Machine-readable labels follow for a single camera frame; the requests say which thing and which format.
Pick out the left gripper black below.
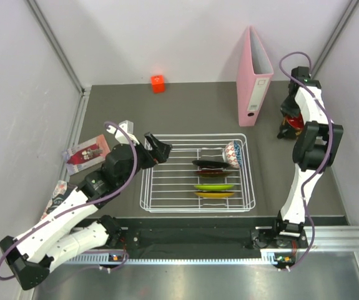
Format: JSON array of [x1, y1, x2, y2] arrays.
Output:
[[119, 133, 172, 188]]

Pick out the red cup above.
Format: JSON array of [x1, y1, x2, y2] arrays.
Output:
[[285, 114, 304, 131]]

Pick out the black glossy plate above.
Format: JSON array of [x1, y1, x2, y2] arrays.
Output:
[[192, 159, 230, 169]]

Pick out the red floral plate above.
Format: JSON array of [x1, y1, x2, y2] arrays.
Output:
[[194, 169, 233, 178]]

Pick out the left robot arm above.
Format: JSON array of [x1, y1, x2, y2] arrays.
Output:
[[0, 133, 172, 291]]

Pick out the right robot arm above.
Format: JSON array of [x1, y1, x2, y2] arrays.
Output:
[[270, 66, 343, 248]]

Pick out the red blue patterned bowl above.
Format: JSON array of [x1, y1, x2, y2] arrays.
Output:
[[223, 141, 242, 169]]

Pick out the green plate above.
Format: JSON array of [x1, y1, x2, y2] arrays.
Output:
[[194, 184, 235, 192]]

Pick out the orange cube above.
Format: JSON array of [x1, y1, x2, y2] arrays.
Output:
[[150, 75, 165, 93]]

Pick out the yellow plate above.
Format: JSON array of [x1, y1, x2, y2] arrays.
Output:
[[194, 191, 235, 199]]

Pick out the red illustrated card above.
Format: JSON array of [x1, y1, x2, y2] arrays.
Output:
[[62, 134, 110, 176]]

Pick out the floral patterned cloth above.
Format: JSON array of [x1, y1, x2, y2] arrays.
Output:
[[41, 180, 77, 220]]

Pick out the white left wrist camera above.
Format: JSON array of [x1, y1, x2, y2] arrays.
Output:
[[114, 120, 139, 146]]

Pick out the white wire dish rack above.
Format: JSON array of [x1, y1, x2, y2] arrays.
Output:
[[140, 133, 255, 213]]

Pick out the pink ring binder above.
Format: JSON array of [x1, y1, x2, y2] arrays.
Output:
[[236, 26, 273, 127]]

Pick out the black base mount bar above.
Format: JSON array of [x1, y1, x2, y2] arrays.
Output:
[[69, 218, 308, 253]]

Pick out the grey slotted cable duct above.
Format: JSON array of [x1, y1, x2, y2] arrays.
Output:
[[63, 248, 298, 266]]

